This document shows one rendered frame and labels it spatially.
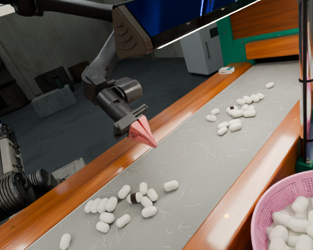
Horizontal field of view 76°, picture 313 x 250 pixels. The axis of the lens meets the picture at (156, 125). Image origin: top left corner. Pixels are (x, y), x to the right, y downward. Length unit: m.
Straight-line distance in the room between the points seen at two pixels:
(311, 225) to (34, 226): 0.55
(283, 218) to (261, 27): 0.84
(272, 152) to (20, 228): 0.60
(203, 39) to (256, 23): 2.36
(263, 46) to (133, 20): 0.77
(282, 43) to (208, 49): 2.53
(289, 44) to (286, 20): 0.11
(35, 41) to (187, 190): 9.78
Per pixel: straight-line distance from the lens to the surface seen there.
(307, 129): 0.49
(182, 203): 0.45
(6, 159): 0.92
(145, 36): 0.30
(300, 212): 0.43
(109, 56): 0.67
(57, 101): 5.43
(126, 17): 0.31
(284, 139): 0.52
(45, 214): 0.60
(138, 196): 0.48
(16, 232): 0.63
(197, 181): 0.48
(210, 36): 3.48
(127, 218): 0.46
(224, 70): 1.01
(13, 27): 10.16
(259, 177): 0.43
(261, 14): 1.07
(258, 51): 1.03
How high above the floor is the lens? 1.07
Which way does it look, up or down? 26 degrees down
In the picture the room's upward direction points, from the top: 21 degrees counter-clockwise
